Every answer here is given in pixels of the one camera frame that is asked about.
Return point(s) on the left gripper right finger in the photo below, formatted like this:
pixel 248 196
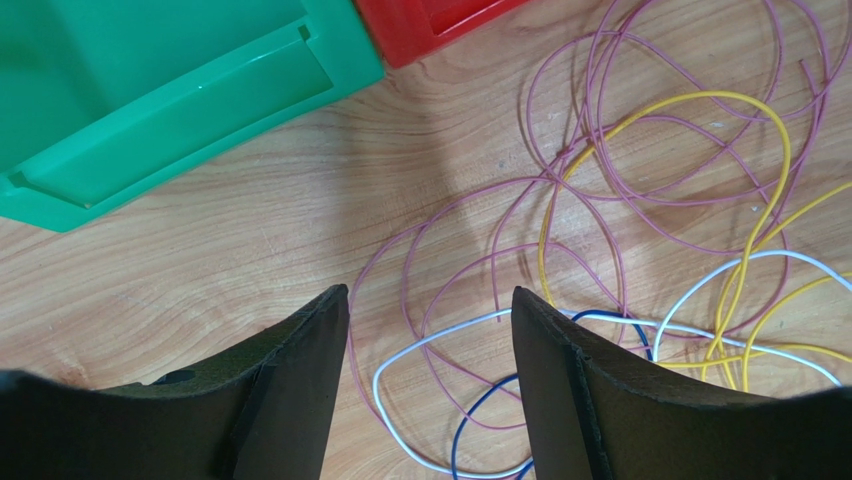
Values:
pixel 596 411

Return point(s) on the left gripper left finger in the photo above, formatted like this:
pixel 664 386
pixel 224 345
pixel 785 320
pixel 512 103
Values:
pixel 260 409

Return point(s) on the left green plastic bin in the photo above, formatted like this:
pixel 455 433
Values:
pixel 102 101

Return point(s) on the red plastic bin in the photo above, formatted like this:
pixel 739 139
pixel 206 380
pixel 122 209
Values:
pixel 408 30

